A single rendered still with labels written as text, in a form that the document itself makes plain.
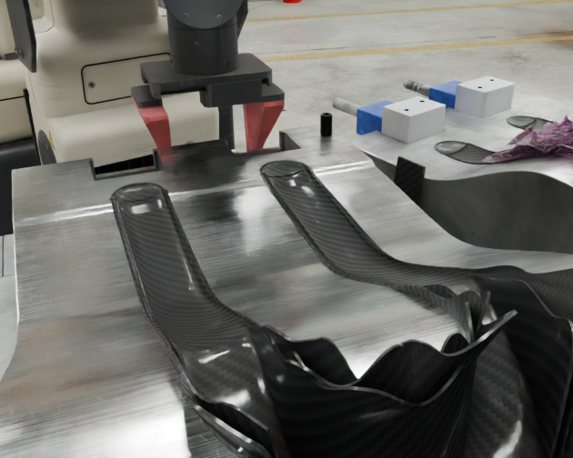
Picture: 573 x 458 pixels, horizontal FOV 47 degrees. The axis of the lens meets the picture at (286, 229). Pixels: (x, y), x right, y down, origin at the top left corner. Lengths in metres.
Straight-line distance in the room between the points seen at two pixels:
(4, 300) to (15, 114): 0.64
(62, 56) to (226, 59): 0.35
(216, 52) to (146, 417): 0.38
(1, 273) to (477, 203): 0.39
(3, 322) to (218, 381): 0.29
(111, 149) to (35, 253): 0.47
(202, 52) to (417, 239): 0.24
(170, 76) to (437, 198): 0.24
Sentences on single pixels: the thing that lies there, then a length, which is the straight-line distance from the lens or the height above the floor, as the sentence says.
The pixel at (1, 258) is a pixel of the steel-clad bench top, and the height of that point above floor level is 0.80.
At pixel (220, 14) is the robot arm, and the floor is 1.00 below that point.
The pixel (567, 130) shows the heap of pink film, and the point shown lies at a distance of 0.56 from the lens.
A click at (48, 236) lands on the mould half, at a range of 0.44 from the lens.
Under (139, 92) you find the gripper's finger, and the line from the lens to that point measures 0.60.
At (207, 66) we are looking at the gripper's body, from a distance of 0.56.
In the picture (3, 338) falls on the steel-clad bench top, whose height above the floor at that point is 0.80.
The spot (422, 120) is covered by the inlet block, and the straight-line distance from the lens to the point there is 0.65.
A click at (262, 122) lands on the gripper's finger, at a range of 0.59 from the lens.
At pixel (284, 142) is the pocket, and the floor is 0.88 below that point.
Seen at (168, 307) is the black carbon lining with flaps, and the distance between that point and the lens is 0.37.
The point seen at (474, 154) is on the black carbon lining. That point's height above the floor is 0.85.
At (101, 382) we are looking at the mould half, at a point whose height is 0.93.
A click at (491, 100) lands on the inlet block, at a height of 0.87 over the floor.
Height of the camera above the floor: 1.09
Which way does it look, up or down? 30 degrees down
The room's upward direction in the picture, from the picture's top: 1 degrees counter-clockwise
